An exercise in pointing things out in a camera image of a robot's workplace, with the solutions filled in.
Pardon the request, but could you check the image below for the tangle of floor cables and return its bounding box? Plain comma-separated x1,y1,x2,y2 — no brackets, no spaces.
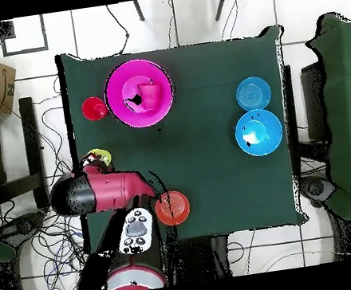
0,76,97,290

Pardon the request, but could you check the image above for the large blue bowl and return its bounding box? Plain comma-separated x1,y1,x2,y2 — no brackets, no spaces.
231,105,287,160

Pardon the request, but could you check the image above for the black monitor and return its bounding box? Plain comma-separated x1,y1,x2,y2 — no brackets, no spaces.
298,61,335,143

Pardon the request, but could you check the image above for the dark green tablecloth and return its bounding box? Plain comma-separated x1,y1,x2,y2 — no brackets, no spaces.
54,22,311,256

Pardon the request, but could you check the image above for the black hanging cable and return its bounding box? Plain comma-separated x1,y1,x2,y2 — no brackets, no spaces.
106,2,132,56

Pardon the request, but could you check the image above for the crimson cup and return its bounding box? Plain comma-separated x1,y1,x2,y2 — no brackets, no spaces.
136,80,166,112

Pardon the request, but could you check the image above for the red cup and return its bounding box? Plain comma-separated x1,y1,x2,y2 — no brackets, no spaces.
80,94,111,123

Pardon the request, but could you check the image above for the black chair frame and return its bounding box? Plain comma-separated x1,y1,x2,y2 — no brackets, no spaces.
0,96,51,215

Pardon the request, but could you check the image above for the large pink bowl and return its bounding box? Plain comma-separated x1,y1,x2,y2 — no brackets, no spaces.
99,54,179,133

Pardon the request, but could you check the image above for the small blue bowl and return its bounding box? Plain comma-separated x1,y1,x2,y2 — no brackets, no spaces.
233,74,274,114

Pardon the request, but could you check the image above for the orange bowl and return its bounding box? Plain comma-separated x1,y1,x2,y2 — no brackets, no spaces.
152,188,193,228

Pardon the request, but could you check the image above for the dark grey stand base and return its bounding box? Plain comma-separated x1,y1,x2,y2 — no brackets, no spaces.
298,172,339,210
0,210,49,249

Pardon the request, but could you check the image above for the dark tripod leg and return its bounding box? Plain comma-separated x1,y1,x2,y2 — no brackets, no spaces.
212,0,233,22
132,0,146,22

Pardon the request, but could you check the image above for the yellow cup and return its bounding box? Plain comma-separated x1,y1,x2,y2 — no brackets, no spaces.
85,146,114,170

